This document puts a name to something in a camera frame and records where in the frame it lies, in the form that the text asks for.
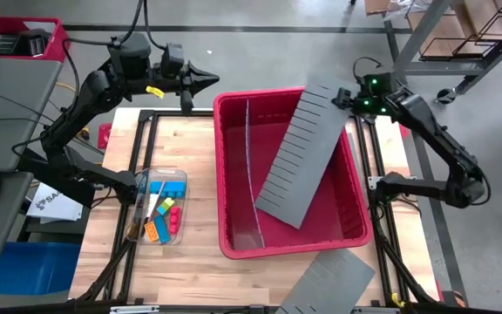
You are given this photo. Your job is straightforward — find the white printed paper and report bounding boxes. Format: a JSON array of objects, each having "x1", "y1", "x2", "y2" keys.
[{"x1": 26, "y1": 181, "x2": 93, "y2": 222}]

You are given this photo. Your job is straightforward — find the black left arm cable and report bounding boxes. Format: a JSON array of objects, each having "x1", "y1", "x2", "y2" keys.
[{"x1": 61, "y1": 0, "x2": 167, "y2": 101}]

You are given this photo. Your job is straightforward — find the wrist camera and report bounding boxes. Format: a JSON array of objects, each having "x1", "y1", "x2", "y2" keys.
[
  {"x1": 159, "y1": 42, "x2": 186, "y2": 78},
  {"x1": 331, "y1": 86, "x2": 353, "y2": 110}
]

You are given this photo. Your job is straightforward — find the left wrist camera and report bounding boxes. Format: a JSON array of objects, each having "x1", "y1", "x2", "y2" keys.
[{"x1": 159, "y1": 42, "x2": 186, "y2": 78}]

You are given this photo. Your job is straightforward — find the clear plastic tray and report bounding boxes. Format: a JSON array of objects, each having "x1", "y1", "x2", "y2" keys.
[{"x1": 126, "y1": 168, "x2": 187, "y2": 245}]

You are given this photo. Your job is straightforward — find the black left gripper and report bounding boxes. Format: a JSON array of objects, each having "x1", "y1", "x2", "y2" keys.
[{"x1": 148, "y1": 60, "x2": 220, "y2": 98}]

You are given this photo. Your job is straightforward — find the yellow cable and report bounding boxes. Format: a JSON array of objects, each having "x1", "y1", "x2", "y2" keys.
[{"x1": 54, "y1": 81, "x2": 91, "y2": 140}]

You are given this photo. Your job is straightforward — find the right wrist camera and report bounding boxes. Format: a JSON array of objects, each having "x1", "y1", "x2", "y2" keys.
[{"x1": 331, "y1": 86, "x2": 353, "y2": 110}]

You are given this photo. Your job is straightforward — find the long blue toy brick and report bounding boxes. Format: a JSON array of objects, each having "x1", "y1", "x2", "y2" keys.
[{"x1": 146, "y1": 181, "x2": 186, "y2": 198}]

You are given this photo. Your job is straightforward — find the tool with wooden handle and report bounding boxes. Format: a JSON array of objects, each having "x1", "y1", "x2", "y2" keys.
[{"x1": 127, "y1": 181, "x2": 165, "y2": 243}]

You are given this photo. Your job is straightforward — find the black wire rack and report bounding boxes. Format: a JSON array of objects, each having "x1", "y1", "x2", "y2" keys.
[{"x1": 418, "y1": 3, "x2": 502, "y2": 61}]

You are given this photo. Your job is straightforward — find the white printed tag card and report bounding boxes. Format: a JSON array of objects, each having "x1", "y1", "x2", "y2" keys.
[{"x1": 145, "y1": 195, "x2": 159, "y2": 222}]

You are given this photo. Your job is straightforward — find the grey desk top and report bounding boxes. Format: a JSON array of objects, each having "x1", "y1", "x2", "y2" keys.
[{"x1": 0, "y1": 56, "x2": 64, "y2": 174}]

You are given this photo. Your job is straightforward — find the grey metal cart frame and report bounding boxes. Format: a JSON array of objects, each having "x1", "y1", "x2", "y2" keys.
[{"x1": 379, "y1": 0, "x2": 502, "y2": 95}]

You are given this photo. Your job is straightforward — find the black electronic box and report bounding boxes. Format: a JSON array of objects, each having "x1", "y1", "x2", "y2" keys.
[
  {"x1": 0, "y1": 33, "x2": 19, "y2": 57},
  {"x1": 18, "y1": 29, "x2": 52, "y2": 58}
]

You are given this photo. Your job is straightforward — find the small red crate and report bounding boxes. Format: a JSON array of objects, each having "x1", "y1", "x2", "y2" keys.
[{"x1": 0, "y1": 16, "x2": 72, "y2": 65}]

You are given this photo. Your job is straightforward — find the blue plastic bin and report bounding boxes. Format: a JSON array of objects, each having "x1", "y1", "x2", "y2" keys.
[{"x1": 0, "y1": 242, "x2": 82, "y2": 297}]

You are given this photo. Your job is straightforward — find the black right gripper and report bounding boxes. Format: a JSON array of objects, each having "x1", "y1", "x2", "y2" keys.
[{"x1": 350, "y1": 72, "x2": 404, "y2": 117}]

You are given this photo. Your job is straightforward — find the black table frame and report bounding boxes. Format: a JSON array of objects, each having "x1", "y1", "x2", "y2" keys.
[{"x1": 74, "y1": 99, "x2": 442, "y2": 306}]

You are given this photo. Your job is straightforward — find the large red plastic bin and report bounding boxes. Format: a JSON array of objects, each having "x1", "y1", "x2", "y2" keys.
[{"x1": 213, "y1": 86, "x2": 374, "y2": 261}]

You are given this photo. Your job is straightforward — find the cardboard boxes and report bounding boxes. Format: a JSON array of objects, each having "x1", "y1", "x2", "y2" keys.
[{"x1": 363, "y1": 0, "x2": 502, "y2": 58}]

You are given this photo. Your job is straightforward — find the black bar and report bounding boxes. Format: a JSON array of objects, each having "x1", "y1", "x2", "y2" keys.
[{"x1": 17, "y1": 147, "x2": 96, "y2": 208}]

